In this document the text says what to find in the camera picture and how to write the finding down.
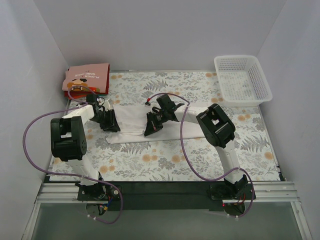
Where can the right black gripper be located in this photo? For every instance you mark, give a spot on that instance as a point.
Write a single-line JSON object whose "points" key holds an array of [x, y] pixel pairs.
{"points": [[153, 122]]}

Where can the white t shirt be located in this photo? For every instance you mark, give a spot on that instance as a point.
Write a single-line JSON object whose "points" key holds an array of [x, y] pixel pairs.
{"points": [[140, 124]]}

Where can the aluminium extrusion rail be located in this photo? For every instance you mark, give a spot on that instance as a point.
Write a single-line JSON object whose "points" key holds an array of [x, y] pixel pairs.
{"points": [[276, 214]]}

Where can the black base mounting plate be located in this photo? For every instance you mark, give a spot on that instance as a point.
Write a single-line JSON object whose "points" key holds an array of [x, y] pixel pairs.
{"points": [[169, 195]]}

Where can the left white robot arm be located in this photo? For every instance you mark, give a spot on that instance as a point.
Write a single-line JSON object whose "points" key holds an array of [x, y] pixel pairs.
{"points": [[69, 144]]}

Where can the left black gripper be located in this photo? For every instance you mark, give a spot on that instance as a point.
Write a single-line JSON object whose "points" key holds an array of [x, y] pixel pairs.
{"points": [[108, 120]]}

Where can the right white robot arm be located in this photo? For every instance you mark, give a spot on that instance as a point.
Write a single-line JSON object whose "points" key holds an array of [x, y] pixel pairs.
{"points": [[218, 130]]}

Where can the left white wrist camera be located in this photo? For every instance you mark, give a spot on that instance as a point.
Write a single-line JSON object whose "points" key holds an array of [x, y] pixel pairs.
{"points": [[108, 104]]}

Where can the white plastic mesh basket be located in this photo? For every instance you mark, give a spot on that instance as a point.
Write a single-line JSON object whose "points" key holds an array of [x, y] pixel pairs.
{"points": [[242, 81]]}

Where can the floral patterned table mat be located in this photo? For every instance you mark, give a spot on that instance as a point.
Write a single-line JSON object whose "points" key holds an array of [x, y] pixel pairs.
{"points": [[164, 160]]}

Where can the folded red t shirt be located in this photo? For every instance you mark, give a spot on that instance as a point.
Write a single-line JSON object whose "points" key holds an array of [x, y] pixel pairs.
{"points": [[82, 93]]}

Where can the folded pink printed t shirt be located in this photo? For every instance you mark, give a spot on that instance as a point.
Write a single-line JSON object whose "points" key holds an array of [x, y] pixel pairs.
{"points": [[86, 77]]}

